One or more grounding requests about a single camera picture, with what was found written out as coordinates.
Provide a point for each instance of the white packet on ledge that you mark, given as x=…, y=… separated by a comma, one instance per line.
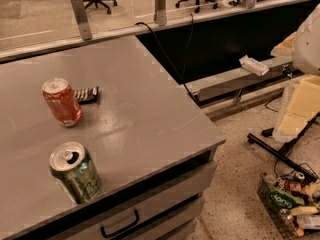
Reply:
x=253, y=66

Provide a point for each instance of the grey drawer with black handle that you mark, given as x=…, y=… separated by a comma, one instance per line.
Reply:
x=165, y=212

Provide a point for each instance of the dark chocolate bar wrapper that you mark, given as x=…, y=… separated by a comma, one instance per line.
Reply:
x=86, y=95

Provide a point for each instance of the red coke can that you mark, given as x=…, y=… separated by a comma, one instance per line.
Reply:
x=60, y=99

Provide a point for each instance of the black stand base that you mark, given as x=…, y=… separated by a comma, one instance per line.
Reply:
x=283, y=153

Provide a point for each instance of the metal railing post left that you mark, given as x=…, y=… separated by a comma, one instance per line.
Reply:
x=81, y=19

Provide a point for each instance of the metal railing post middle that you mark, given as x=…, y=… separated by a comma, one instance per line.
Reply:
x=160, y=12

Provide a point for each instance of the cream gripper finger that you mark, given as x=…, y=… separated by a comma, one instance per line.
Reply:
x=284, y=49
x=299, y=104

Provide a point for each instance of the metal railing post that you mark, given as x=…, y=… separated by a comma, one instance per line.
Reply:
x=81, y=19
x=160, y=12

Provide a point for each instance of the green soda can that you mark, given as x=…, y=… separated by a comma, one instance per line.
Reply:
x=72, y=166

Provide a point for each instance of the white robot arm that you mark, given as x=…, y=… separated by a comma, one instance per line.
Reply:
x=306, y=47

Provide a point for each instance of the wire basket of snacks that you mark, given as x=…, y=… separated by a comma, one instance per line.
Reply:
x=292, y=203

